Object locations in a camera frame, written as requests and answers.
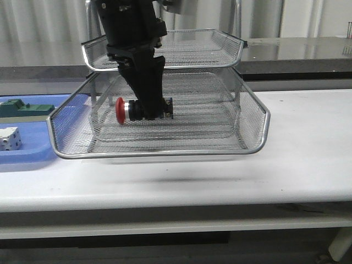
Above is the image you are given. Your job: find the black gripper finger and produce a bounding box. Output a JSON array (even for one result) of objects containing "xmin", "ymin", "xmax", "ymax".
[{"xmin": 118, "ymin": 56, "xmax": 166, "ymax": 118}]

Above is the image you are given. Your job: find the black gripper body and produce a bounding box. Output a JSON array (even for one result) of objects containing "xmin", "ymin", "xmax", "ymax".
[{"xmin": 106, "ymin": 35, "xmax": 162, "ymax": 69}]

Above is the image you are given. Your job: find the red emergency stop button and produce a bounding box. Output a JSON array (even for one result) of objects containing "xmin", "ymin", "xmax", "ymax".
[{"xmin": 115, "ymin": 97, "xmax": 173, "ymax": 125}]

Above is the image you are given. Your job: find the silver mesh tray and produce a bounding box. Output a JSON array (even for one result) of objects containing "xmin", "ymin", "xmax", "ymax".
[
  {"xmin": 47, "ymin": 68, "xmax": 270, "ymax": 159},
  {"xmin": 81, "ymin": 29, "xmax": 247, "ymax": 72}
]

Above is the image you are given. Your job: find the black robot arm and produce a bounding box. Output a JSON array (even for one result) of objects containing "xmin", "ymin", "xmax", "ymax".
[{"xmin": 94, "ymin": 1, "xmax": 173, "ymax": 124}]

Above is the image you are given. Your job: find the blue plastic tray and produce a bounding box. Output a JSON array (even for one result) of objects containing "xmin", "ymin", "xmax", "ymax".
[{"xmin": 0, "ymin": 93, "xmax": 92, "ymax": 165}]

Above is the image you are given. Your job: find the green terminal block module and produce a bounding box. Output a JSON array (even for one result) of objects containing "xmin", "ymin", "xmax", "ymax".
[{"xmin": 1, "ymin": 99, "xmax": 55, "ymax": 123}]

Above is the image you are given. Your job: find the white electrical connector block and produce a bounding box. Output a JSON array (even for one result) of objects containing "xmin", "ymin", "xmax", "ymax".
[{"xmin": 1, "ymin": 126, "xmax": 21, "ymax": 151}]

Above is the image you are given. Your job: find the white table leg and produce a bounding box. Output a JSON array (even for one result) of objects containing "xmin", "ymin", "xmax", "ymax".
[{"xmin": 328, "ymin": 227, "xmax": 352, "ymax": 262}]

